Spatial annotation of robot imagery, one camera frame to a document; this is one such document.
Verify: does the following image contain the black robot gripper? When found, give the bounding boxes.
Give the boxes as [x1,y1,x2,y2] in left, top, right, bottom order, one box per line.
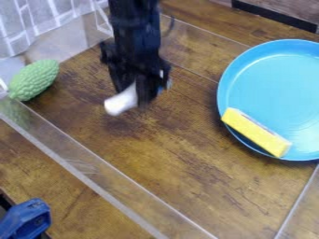
[100,0,171,106]

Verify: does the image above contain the white toy fish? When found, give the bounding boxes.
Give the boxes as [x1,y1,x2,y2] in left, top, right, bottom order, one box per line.
[103,80,164,117]

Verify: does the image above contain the green bumpy toy gourd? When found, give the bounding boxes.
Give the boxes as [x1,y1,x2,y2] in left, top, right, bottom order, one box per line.
[10,59,59,101]

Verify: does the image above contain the grey checkered cloth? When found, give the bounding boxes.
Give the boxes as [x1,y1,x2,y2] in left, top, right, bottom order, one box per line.
[0,0,108,59]

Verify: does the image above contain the yellow sponge block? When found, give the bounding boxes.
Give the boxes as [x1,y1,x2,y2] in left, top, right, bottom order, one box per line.
[221,107,291,158]

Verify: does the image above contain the blue round plate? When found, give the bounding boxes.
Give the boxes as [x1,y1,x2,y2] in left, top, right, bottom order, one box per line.
[217,39,319,162]

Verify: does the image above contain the clear acrylic barrier wall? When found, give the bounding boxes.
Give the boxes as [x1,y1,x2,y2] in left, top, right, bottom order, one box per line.
[0,0,319,239]

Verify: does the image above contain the dark wooden frame edge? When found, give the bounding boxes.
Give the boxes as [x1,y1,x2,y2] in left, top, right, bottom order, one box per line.
[233,0,319,34]

